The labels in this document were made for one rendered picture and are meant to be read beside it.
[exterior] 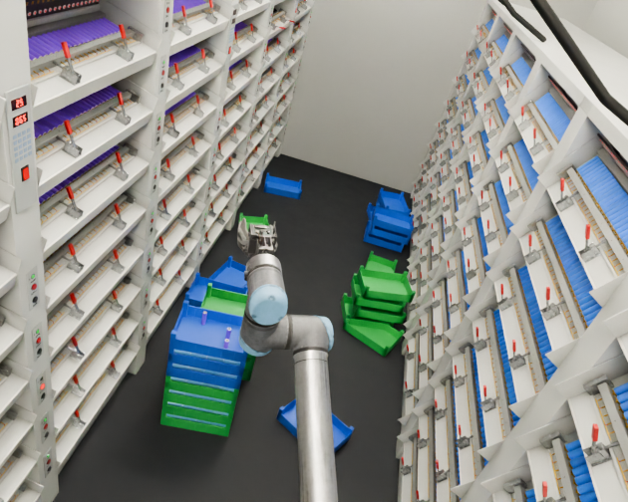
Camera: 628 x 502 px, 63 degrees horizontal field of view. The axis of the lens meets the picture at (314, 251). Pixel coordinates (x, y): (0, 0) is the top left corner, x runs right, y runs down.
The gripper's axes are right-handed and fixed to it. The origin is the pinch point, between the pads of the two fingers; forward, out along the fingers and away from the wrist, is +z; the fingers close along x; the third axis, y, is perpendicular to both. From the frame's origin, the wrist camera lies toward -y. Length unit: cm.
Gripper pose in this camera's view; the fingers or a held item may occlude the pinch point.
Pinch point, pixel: (255, 227)
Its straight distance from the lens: 150.4
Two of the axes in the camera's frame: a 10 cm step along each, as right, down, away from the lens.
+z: -1.7, -6.1, 7.7
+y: 2.4, -7.9, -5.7
